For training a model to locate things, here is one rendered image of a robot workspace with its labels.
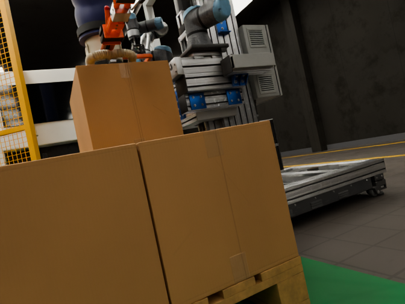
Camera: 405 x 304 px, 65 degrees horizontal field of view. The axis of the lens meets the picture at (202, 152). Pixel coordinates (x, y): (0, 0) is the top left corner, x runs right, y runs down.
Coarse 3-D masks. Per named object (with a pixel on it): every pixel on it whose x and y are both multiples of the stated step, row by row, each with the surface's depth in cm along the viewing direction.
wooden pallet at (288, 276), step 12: (288, 264) 89; (300, 264) 90; (252, 276) 84; (264, 276) 85; (276, 276) 86; (288, 276) 88; (300, 276) 90; (228, 288) 80; (240, 288) 81; (252, 288) 83; (264, 288) 84; (276, 288) 87; (288, 288) 88; (300, 288) 90; (204, 300) 76; (216, 300) 79; (228, 300) 79; (240, 300) 81; (252, 300) 99; (264, 300) 93; (276, 300) 88; (288, 300) 87; (300, 300) 89
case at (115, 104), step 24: (96, 72) 130; (120, 72) 134; (144, 72) 139; (168, 72) 144; (72, 96) 159; (96, 96) 129; (120, 96) 133; (144, 96) 138; (168, 96) 143; (96, 120) 128; (120, 120) 132; (144, 120) 137; (168, 120) 141; (96, 144) 127; (120, 144) 131
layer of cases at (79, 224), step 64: (256, 128) 89; (0, 192) 60; (64, 192) 65; (128, 192) 71; (192, 192) 78; (256, 192) 87; (0, 256) 59; (64, 256) 64; (128, 256) 70; (192, 256) 76; (256, 256) 84
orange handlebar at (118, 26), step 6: (114, 6) 116; (126, 6) 117; (108, 18) 128; (108, 24) 129; (114, 24) 128; (120, 24) 129; (108, 30) 134; (120, 30) 136; (102, 48) 152; (138, 54) 174; (144, 54) 176; (150, 54) 177; (150, 60) 183
